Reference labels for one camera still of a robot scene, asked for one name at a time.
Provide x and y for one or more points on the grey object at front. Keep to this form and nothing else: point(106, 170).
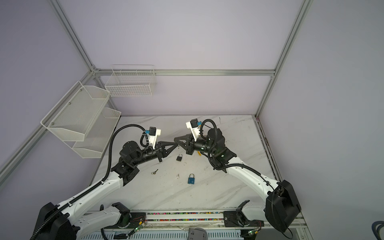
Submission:
point(197, 234)

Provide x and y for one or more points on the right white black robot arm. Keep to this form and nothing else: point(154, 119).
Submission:
point(281, 202)

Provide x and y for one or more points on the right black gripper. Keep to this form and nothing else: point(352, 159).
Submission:
point(189, 145)

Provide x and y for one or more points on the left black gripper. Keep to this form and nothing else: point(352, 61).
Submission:
point(161, 152)

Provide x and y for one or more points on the aluminium frame structure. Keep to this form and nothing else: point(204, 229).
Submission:
point(9, 168)

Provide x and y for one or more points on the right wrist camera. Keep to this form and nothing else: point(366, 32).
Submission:
point(194, 126)

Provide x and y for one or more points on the front aluminium rail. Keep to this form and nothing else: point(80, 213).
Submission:
point(175, 224)

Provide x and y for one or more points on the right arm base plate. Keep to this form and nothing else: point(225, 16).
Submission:
point(234, 219)

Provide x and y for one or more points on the blue padlock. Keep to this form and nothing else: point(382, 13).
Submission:
point(191, 179)

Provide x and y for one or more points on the black padlock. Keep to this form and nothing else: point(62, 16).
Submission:
point(179, 158)

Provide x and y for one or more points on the white wire basket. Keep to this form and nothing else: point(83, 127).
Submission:
point(131, 81)

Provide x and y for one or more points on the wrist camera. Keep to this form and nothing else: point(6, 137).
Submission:
point(152, 134)
point(194, 126)

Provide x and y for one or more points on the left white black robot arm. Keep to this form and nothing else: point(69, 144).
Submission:
point(69, 220)

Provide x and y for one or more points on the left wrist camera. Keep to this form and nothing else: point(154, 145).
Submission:
point(152, 134)

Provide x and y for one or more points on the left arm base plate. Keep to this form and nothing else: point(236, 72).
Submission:
point(130, 221)

